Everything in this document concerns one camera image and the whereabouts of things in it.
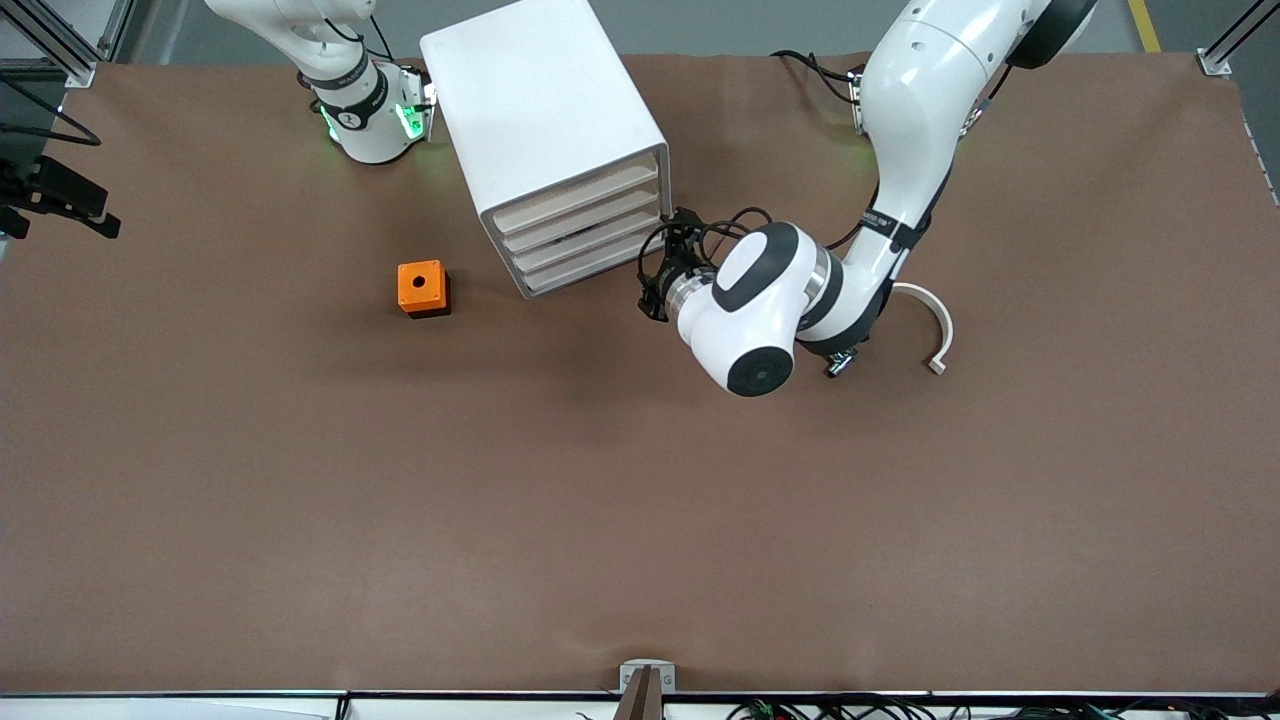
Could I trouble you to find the white curved plastic arc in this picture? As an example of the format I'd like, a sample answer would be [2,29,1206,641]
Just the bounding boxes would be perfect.
[893,283,955,377]

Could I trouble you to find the aluminium frame profile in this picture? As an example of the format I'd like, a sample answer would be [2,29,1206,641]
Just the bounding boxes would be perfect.
[0,0,136,89]
[1197,0,1280,77]

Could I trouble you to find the white drawer cabinet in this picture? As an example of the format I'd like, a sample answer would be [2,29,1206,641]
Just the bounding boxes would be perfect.
[420,0,674,301]

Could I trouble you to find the white plastic drawer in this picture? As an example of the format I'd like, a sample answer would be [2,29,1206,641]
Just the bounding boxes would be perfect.
[505,195,671,279]
[495,172,669,259]
[485,150,668,239]
[515,218,673,299]

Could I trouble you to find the brown table cover sheet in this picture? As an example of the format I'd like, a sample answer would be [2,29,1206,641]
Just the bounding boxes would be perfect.
[0,50,1280,696]

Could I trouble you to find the brown metal support bar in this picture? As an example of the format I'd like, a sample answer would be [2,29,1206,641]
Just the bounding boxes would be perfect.
[613,665,664,720]

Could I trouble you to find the black arm base cable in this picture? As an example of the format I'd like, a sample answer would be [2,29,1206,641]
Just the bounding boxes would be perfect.
[770,48,863,106]

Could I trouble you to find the orange box with hole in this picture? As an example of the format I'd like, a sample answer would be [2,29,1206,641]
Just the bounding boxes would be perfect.
[397,260,452,320]

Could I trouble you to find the grey metal mounting bracket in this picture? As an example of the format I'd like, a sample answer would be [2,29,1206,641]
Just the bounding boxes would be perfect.
[619,659,677,694]

